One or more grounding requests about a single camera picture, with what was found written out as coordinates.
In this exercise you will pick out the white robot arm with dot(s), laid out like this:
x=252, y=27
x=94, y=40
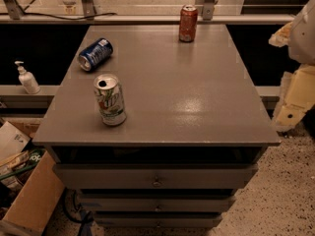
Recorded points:
x=301, y=43

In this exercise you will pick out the white green 7up can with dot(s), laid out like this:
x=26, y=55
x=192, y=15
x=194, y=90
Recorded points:
x=109, y=97

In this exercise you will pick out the blue pepsi can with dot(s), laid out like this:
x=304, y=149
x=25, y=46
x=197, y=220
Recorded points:
x=90, y=57

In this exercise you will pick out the white pump soap bottle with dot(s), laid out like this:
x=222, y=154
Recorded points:
x=27, y=79

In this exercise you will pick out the brown cardboard box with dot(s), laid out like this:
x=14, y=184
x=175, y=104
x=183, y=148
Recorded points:
x=27, y=173

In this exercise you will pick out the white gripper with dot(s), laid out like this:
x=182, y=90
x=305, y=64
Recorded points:
x=303, y=36

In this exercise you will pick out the grey drawer cabinet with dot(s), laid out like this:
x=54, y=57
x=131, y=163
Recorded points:
x=194, y=120

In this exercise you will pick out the top drawer knob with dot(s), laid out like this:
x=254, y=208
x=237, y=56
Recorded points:
x=156, y=183

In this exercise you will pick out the red coke can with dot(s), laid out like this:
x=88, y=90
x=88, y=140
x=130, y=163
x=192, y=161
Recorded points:
x=188, y=23

